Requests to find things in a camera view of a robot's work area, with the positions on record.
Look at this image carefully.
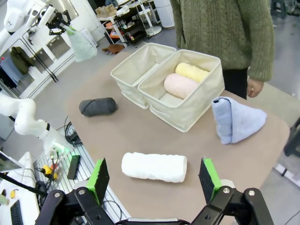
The dark grey towel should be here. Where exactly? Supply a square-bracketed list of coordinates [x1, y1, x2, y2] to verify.
[79, 97, 118, 117]

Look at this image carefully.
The pink towel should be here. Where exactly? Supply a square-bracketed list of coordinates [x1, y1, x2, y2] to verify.
[164, 73, 199, 99]

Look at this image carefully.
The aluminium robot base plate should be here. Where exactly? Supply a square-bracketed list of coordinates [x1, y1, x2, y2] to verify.
[32, 138, 132, 225]

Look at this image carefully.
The mint green cone towel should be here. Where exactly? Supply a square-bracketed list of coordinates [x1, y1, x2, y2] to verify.
[66, 24, 98, 62]

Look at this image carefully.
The black wire cart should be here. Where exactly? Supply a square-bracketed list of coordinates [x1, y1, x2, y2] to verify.
[114, 6, 149, 46]

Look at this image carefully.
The blue cone towel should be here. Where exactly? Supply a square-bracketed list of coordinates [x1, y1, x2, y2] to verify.
[211, 96, 268, 145]

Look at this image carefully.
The person in green sweater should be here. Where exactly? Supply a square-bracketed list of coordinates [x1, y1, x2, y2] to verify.
[169, 0, 276, 100]

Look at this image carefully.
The white air purifier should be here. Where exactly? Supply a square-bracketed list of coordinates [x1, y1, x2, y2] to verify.
[153, 0, 175, 29]

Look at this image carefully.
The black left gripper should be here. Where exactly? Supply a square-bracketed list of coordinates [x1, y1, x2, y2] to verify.
[46, 10, 72, 36]

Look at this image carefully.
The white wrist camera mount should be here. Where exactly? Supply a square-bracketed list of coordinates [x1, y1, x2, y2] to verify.
[38, 4, 58, 25]

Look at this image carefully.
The hanging olive green jacket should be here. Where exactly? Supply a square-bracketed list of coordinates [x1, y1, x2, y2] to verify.
[10, 46, 36, 75]

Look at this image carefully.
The person's left hand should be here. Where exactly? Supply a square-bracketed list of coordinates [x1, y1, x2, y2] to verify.
[246, 76, 265, 98]

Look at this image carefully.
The black rectangular box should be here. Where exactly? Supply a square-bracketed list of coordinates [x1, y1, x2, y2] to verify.
[67, 155, 81, 180]

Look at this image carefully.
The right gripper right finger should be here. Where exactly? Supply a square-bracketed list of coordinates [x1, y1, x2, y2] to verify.
[191, 157, 275, 225]

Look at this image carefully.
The white towel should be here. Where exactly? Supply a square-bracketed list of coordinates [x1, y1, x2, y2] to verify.
[121, 152, 188, 184]

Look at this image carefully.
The yellow towel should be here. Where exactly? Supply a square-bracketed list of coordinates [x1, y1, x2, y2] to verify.
[175, 62, 210, 83]

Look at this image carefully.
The brown object on floor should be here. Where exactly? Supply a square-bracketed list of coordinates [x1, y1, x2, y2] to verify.
[102, 44, 125, 55]

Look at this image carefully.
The black chair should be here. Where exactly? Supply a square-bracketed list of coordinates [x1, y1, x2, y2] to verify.
[284, 117, 300, 157]

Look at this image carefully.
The black keyboard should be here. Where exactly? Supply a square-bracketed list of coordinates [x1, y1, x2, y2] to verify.
[10, 199, 24, 225]

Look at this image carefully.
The yellow emergency stop button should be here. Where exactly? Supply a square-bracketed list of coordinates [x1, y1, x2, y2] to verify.
[41, 165, 59, 180]

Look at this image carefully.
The computer monitor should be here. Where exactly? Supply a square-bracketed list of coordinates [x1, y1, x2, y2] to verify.
[0, 150, 25, 174]

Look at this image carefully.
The cream fabric storage bin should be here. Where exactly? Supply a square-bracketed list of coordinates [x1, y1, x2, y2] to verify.
[110, 43, 177, 110]
[137, 49, 226, 133]

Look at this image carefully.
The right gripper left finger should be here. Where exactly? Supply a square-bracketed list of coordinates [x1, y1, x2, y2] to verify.
[35, 157, 113, 225]

